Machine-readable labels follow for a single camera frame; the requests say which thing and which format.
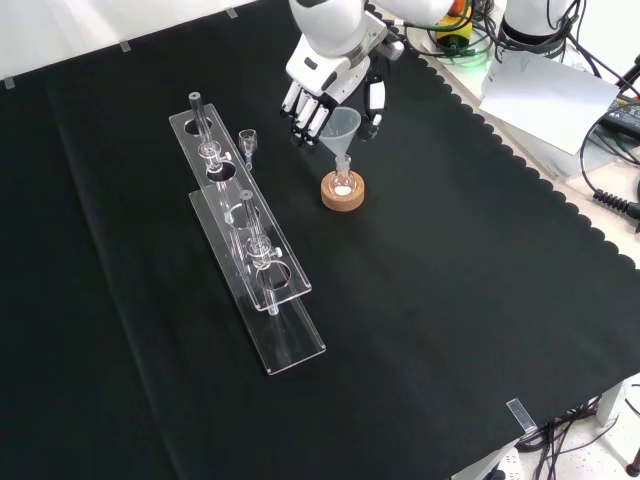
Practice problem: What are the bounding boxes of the white power strip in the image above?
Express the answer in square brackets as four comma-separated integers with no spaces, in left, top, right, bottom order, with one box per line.
[457,446,525,480]

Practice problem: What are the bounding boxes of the clear glass weighing funnel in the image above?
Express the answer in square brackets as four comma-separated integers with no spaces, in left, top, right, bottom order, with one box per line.
[238,129,259,173]

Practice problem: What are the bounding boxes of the thin black cable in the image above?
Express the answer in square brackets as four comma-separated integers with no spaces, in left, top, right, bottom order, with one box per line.
[563,0,640,101]

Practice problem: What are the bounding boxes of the black power adapter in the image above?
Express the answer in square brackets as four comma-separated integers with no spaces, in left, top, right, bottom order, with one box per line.
[605,95,640,142]

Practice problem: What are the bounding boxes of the white paper sheet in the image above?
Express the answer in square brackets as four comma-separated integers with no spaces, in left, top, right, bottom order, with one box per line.
[478,49,622,154]

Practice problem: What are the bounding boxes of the black cable bundle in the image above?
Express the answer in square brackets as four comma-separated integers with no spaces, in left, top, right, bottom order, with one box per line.
[517,382,640,480]

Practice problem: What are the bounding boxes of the black coiled cable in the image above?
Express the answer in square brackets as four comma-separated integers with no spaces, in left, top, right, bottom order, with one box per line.
[578,113,640,222]

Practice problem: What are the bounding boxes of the round cork ring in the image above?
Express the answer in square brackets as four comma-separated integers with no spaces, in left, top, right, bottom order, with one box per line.
[320,170,367,212]

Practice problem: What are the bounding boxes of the green cable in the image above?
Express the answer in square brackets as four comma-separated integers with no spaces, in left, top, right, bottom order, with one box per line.
[435,0,499,67]

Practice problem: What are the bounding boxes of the translucent plastic funnel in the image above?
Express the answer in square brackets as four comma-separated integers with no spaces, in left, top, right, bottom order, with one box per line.
[318,106,362,169]

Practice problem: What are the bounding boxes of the yellow stop button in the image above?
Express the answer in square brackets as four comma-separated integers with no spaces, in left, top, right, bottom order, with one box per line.
[433,10,475,53]

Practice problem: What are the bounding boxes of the white table leg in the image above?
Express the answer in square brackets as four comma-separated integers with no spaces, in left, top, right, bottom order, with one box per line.
[595,379,627,429]

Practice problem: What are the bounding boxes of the black bench cloth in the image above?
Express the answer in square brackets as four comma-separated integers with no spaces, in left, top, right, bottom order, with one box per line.
[0,0,640,480]

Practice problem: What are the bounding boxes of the clear round-bottom flask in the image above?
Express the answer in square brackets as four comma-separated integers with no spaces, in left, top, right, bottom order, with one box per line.
[329,155,358,198]

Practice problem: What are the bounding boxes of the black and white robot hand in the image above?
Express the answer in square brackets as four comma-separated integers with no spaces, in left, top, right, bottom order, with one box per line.
[279,37,389,147]

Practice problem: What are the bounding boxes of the clear acrylic funnel stand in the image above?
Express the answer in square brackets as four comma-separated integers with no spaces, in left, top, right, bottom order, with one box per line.
[168,91,328,378]

